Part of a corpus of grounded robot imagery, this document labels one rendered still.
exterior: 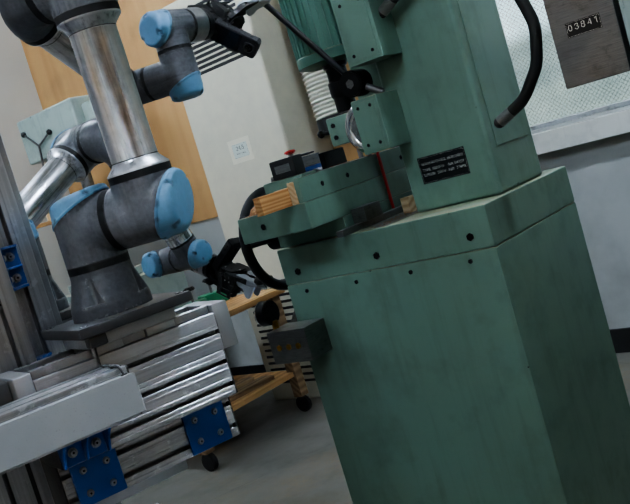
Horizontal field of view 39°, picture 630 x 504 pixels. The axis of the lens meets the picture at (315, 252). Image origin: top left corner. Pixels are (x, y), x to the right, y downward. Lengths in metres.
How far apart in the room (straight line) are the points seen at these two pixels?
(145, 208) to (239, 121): 2.24
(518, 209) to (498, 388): 0.38
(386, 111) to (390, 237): 0.27
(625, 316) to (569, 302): 1.32
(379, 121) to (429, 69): 0.15
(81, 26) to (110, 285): 0.46
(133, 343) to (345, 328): 0.62
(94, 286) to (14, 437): 0.33
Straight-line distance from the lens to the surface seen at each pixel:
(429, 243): 1.93
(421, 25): 1.99
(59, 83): 5.20
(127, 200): 1.62
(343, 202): 2.07
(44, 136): 4.49
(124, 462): 1.73
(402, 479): 2.20
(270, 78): 3.69
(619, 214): 3.33
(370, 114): 1.96
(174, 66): 1.96
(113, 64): 1.64
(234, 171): 3.89
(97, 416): 1.53
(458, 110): 1.96
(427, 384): 2.05
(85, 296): 1.68
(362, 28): 1.97
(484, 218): 1.85
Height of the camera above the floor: 0.98
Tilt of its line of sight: 5 degrees down
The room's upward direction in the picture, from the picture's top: 17 degrees counter-clockwise
